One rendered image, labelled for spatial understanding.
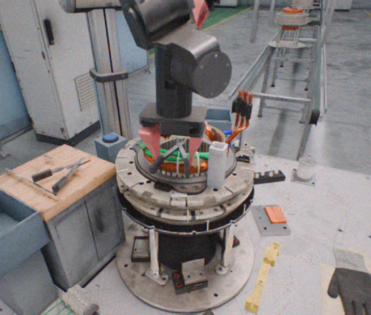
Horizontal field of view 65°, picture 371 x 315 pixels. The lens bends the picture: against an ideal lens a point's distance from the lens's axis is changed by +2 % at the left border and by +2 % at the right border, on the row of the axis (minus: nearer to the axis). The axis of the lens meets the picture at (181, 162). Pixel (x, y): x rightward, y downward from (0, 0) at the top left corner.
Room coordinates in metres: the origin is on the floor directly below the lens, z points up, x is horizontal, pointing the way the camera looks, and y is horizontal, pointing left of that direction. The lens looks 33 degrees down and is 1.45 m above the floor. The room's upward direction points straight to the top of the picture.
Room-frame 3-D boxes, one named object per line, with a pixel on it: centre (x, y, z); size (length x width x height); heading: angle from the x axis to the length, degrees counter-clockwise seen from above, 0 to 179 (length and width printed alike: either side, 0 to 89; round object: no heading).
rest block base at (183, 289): (0.45, -0.02, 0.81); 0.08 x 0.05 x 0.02; 105
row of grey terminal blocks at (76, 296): (0.39, 0.24, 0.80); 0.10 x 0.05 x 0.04; 52
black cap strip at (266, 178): (0.91, -0.32, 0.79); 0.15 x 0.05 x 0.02; 101
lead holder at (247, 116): (0.59, -0.13, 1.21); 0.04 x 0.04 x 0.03; 63
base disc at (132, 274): (0.57, -0.01, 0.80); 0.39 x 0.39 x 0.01
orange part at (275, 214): (0.69, -0.30, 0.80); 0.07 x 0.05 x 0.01; 3
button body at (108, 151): (0.77, 0.21, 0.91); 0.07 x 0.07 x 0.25; 48
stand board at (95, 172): (0.55, 0.29, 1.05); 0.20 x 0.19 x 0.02; 147
